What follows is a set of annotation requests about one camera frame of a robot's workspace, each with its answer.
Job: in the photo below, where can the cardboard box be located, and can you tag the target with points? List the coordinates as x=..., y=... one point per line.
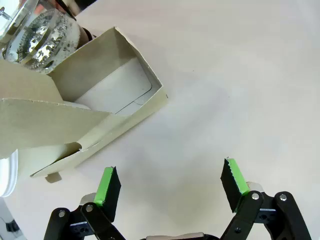
x=37, y=120

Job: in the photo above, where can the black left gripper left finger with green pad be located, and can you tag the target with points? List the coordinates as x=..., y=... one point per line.
x=110, y=190

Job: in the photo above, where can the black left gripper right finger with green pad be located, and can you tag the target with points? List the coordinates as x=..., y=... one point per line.
x=233, y=183

